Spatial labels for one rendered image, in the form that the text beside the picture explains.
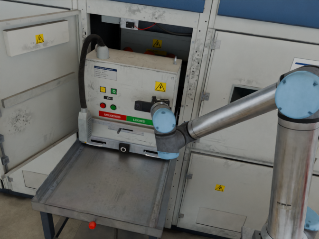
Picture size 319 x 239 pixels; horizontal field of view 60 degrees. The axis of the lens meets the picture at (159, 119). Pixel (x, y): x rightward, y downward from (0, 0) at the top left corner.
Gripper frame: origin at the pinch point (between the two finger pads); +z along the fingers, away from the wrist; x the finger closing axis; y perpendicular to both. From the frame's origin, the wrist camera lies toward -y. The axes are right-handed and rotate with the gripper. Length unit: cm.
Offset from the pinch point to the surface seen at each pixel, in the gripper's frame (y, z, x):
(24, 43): -60, -5, 25
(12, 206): -102, 69, -108
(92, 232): -33, 27, -101
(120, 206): -14, -25, -46
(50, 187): -48, -14, -42
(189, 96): 23.5, 16.5, 0.2
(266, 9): 51, -7, 48
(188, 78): 21.4, 14.6, 10.9
